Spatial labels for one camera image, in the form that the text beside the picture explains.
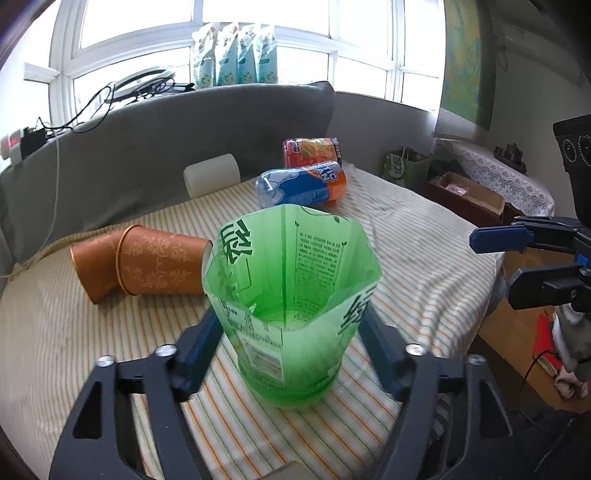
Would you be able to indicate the blue and orange plastic bottle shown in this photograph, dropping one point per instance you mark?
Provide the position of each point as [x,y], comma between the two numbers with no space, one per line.
[300,187]

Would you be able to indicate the open cardboard box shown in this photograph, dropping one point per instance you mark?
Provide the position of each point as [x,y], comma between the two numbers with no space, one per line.
[466,196]

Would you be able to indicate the white window frame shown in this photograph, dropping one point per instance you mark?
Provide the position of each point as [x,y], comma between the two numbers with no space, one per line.
[341,41]

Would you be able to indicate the green wall map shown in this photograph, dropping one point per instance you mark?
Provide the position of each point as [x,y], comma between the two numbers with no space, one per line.
[466,60]

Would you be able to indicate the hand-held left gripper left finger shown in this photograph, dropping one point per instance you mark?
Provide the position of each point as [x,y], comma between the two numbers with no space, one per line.
[199,344]

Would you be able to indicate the white paper roll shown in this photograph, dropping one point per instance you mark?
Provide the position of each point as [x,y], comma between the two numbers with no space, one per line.
[212,175]

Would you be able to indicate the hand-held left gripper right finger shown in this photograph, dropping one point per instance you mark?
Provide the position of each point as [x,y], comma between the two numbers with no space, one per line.
[376,341]

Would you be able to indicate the white lace cloth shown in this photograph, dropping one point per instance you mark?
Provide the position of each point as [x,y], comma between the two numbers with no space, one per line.
[498,177]

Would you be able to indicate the orange patterned paper cup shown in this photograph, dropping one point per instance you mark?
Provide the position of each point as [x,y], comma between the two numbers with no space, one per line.
[94,263]
[161,263]

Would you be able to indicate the dark small ornament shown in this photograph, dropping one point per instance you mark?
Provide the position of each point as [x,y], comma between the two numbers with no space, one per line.
[510,157]

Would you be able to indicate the green cut plastic cup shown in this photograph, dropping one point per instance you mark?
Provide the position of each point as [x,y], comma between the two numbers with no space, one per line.
[295,277]

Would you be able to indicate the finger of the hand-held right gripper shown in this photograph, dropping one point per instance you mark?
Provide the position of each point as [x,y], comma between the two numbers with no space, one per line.
[545,286]
[501,239]

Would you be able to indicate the red orange snack packet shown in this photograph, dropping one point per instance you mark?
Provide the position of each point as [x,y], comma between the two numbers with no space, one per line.
[309,150]

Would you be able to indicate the red cloth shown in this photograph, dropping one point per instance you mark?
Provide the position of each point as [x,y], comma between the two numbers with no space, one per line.
[547,339]

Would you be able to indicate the green paper bag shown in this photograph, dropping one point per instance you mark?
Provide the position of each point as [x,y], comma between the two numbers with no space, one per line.
[405,166]

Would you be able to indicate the grey sofa backrest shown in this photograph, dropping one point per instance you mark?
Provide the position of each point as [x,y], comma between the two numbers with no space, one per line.
[194,124]

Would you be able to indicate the black power adapter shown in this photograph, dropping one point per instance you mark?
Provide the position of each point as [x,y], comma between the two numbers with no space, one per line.
[31,141]

